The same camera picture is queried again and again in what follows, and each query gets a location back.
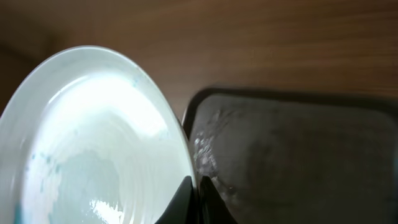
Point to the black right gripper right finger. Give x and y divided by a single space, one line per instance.
213 209

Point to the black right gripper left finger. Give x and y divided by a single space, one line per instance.
181 209

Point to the white plate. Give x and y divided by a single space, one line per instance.
88 137

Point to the dark grey serving tray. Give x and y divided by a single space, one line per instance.
285 157

